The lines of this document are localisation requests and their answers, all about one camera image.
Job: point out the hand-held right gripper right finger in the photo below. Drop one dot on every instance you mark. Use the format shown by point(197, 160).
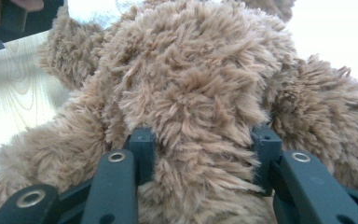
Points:
point(265, 152)

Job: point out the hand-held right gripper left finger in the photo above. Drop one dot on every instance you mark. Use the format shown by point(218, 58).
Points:
point(143, 149)

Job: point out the brown teddy bear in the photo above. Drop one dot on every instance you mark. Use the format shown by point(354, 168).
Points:
point(199, 93)

